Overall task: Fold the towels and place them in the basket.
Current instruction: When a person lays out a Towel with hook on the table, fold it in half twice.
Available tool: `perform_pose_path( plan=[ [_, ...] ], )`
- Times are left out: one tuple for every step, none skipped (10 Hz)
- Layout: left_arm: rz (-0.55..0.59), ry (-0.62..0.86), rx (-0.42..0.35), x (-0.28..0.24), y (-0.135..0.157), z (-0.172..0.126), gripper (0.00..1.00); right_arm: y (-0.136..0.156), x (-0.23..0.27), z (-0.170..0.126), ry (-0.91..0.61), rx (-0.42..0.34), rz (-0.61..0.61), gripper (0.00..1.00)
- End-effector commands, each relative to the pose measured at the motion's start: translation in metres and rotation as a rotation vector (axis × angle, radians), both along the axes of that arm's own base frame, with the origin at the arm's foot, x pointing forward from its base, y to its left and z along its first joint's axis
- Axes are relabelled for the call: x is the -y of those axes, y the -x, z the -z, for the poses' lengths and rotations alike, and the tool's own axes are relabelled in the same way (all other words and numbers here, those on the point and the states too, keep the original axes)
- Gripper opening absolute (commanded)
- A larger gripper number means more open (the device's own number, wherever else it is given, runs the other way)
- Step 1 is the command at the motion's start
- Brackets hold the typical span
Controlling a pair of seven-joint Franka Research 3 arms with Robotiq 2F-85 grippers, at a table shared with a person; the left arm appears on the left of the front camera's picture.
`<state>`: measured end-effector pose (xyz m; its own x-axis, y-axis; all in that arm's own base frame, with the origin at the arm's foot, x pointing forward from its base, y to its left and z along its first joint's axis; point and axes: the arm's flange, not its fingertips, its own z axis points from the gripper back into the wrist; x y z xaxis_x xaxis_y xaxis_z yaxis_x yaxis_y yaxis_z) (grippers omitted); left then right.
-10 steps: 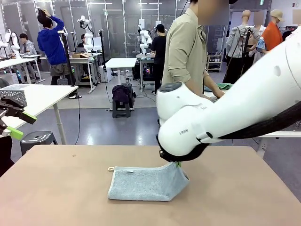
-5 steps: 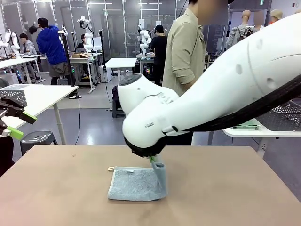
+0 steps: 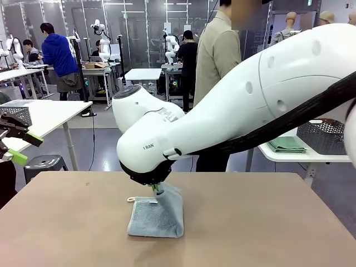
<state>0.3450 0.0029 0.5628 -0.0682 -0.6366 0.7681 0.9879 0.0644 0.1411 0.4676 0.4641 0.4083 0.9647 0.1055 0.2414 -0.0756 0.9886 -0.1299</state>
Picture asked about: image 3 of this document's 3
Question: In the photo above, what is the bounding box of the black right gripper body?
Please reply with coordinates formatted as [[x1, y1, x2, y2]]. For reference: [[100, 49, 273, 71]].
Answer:
[[119, 160, 174, 186]]

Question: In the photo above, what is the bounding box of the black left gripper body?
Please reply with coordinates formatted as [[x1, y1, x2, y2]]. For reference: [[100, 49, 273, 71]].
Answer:
[[0, 112, 17, 141]]

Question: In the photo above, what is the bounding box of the light blue towel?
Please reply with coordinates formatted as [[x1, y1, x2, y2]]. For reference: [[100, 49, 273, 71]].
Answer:
[[126, 183, 185, 239]]

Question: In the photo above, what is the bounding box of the green towel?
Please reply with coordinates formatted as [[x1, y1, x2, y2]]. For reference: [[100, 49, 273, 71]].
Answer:
[[268, 135, 309, 155]]

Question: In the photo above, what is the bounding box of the grey plastic woven basket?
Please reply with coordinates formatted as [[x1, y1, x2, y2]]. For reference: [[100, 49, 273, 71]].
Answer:
[[0, 106, 33, 127], [296, 118, 348, 156]]

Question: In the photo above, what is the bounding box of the grey metal round stool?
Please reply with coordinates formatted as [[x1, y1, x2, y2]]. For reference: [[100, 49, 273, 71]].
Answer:
[[23, 155, 69, 185]]

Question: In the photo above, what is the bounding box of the white long desk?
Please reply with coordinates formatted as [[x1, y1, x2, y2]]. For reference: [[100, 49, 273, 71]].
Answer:
[[0, 64, 51, 100]]

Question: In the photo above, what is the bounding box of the seated person in grey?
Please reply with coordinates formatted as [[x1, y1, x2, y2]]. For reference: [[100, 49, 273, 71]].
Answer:
[[22, 39, 44, 65]]

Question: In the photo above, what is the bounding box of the person in blue hoodie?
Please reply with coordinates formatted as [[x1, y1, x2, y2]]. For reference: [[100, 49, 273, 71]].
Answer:
[[39, 22, 84, 101]]

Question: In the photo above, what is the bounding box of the brown cardboard box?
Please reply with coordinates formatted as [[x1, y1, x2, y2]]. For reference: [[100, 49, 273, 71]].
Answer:
[[85, 62, 109, 70]]

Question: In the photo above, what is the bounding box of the computer tower with lights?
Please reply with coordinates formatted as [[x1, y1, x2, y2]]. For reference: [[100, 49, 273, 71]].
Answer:
[[168, 79, 183, 97]]

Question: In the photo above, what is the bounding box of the white standing desk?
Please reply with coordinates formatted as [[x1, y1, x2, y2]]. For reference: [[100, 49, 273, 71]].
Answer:
[[124, 68, 162, 97]]

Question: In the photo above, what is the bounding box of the seated person behind laptop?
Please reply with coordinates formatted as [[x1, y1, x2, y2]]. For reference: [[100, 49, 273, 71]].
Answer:
[[91, 39, 102, 58]]

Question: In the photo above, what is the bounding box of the grey robot stand table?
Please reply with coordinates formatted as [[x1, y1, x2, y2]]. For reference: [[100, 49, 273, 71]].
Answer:
[[161, 63, 184, 109]]

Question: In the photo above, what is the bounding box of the person in black clothes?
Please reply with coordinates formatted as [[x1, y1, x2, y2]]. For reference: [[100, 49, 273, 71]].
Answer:
[[177, 30, 199, 112]]

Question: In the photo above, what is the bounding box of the person in beige shirt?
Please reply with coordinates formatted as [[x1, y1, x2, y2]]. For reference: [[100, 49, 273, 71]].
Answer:
[[194, 0, 243, 172]]

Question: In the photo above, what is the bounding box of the mannequin in grey shirt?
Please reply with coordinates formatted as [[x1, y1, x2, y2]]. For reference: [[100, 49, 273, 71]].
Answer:
[[269, 11, 303, 47]]

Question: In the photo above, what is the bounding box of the mannequin in blue floral clothes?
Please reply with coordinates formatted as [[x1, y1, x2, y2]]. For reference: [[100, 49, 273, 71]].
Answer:
[[299, 13, 314, 31]]

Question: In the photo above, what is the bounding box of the black camera stand pole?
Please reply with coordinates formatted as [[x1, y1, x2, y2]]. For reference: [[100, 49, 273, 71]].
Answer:
[[68, 34, 90, 103], [116, 34, 126, 81]]

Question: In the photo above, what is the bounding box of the grey frame work desk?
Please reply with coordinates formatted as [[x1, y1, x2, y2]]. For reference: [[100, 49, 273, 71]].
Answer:
[[82, 62, 121, 108]]

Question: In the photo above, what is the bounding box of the black right arm cable sleeve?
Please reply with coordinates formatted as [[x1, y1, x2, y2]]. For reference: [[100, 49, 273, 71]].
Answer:
[[164, 71, 356, 156]]

